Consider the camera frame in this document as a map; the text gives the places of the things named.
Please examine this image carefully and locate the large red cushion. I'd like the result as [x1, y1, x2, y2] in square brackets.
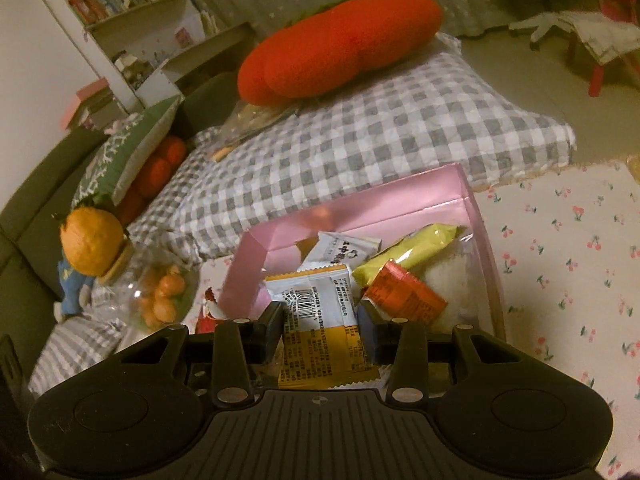
[236, 0, 444, 107]

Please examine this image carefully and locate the yellow snack packet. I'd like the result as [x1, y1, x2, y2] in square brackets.
[351, 223, 459, 287]

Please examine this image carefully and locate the cherry print sheet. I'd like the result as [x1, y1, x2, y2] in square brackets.
[189, 159, 640, 480]

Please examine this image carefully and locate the white bookshelf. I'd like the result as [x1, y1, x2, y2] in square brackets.
[36, 0, 253, 128]

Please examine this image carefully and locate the blue monkey plush toy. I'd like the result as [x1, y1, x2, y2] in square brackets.
[51, 254, 96, 322]

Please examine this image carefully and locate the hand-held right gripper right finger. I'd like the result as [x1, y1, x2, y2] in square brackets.
[356, 302, 527, 407]

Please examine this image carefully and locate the stack of books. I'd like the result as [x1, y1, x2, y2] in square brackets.
[59, 76, 123, 132]

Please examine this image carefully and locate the white office chair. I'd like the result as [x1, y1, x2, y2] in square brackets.
[475, 0, 591, 45]

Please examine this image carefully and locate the orange-red snack packet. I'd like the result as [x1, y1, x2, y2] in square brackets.
[361, 259, 449, 335]

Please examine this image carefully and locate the grey checkered blanket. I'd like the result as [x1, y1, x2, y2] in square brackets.
[27, 152, 206, 397]

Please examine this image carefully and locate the grey checkered pillow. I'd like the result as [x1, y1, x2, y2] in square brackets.
[171, 31, 577, 262]

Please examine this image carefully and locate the green patterned pillow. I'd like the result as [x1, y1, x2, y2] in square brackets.
[71, 94, 182, 212]

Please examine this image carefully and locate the small red white snack packet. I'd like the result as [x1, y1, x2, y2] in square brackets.
[196, 286, 222, 335]

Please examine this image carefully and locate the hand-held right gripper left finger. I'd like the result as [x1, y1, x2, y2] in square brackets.
[115, 301, 287, 407]

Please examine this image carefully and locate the pink shallow box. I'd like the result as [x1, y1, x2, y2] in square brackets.
[219, 162, 507, 343]

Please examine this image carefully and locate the crumpled paper sheet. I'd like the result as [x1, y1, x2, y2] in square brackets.
[559, 6, 640, 67]

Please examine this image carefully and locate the clear white cake packet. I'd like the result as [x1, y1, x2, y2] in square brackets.
[419, 230, 490, 335]

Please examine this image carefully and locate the white dark-print snack packet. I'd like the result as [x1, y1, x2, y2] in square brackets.
[301, 231, 383, 275]

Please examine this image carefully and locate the small red cushion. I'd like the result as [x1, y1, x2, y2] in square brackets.
[116, 134, 190, 227]

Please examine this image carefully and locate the orange brown snack packet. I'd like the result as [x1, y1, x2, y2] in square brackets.
[264, 266, 376, 392]

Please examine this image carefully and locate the green sofa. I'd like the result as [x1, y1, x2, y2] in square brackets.
[0, 71, 243, 313]

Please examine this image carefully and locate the cluster of small oranges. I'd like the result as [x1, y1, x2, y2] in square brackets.
[136, 269, 190, 325]

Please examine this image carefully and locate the red plastic chair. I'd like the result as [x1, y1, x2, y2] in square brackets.
[564, 0, 640, 99]

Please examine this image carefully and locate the large orange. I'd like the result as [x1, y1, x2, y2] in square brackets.
[60, 206, 127, 278]

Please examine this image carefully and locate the glass jar with cork lid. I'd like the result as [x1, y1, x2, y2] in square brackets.
[94, 239, 202, 335]

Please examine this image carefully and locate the clear plastic bag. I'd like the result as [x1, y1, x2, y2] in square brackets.
[214, 99, 303, 162]

